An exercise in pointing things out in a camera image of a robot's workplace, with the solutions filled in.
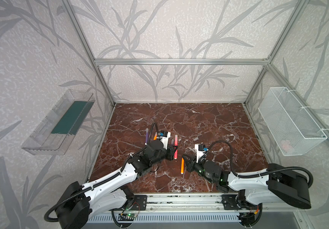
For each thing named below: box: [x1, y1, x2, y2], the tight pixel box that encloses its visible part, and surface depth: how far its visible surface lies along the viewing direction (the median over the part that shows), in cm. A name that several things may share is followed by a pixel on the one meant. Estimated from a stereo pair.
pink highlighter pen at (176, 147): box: [174, 134, 178, 160], surface depth 79 cm
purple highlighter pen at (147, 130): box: [144, 127, 149, 146], surface depth 103 cm
